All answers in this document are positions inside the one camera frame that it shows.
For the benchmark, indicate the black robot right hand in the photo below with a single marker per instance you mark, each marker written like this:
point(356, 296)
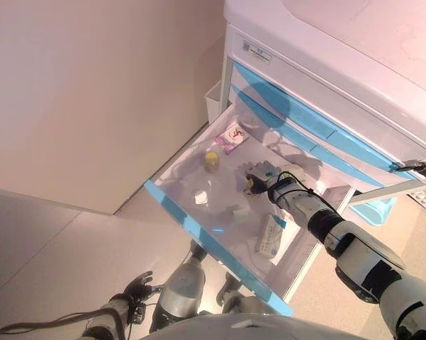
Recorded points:
point(260, 173)

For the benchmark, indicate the blue fronted cart drawer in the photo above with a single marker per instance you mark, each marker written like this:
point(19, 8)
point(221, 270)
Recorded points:
point(198, 219)

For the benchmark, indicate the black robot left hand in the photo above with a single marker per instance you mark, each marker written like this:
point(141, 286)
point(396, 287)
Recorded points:
point(140, 288)

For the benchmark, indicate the clear bottle yellow capsules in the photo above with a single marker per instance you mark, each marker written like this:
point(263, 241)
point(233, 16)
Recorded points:
point(212, 162)
point(250, 183)

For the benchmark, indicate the pink white medicine box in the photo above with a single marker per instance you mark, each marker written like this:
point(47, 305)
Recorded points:
point(232, 139)

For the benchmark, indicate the white cart side bin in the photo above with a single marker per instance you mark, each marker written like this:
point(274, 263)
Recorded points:
point(213, 101)

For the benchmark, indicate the cart label sticker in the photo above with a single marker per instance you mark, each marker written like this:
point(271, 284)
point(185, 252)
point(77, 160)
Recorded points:
point(257, 52)

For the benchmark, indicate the black cart key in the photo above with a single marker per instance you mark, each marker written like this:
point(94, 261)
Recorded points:
point(420, 166)

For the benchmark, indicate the blue lidded waste bin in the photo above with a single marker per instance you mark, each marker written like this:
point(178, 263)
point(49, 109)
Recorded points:
point(374, 212)

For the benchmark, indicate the white blue medical cart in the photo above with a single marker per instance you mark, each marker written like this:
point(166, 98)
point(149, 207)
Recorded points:
point(340, 53)

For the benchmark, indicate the blue white medicine box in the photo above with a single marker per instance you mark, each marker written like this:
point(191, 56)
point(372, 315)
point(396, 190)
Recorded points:
point(271, 239)

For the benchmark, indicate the white perforated side basket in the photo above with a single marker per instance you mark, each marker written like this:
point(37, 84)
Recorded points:
point(425, 196)

